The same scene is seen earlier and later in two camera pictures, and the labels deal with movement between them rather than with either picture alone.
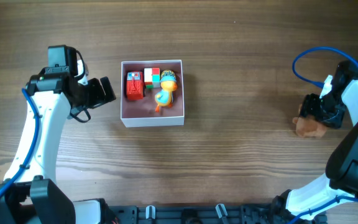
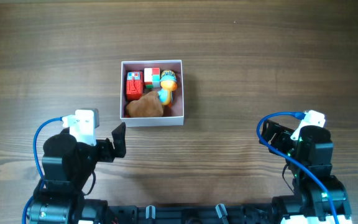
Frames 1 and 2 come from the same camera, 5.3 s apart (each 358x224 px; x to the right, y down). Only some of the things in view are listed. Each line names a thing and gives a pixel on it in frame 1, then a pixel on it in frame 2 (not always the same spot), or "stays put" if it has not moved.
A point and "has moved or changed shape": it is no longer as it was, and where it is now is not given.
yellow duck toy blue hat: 164,98 stays put
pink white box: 138,113 stays put
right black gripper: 317,109 → 276,137
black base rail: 207,214 stays put
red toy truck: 135,85 stays put
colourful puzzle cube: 152,77 stays put
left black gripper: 96,86 → 107,149
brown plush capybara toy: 309,126 has moved or changed shape
